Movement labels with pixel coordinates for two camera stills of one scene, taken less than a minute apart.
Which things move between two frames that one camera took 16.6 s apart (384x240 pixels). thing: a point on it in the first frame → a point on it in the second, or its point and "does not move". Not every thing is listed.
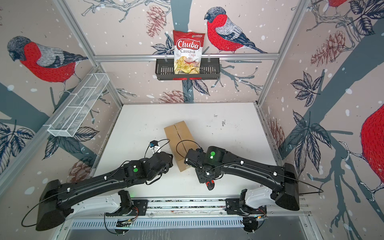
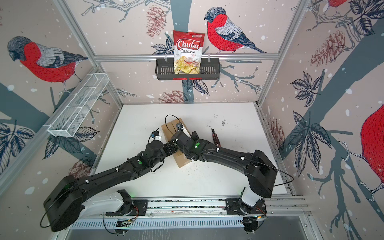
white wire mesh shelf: (69, 116) does not move
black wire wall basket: (209, 69) does not move
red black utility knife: (210, 185) → (215, 138)
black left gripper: (170, 164) → (168, 146)
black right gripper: (200, 180) → (194, 138)
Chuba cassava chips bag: (188, 52) does not move
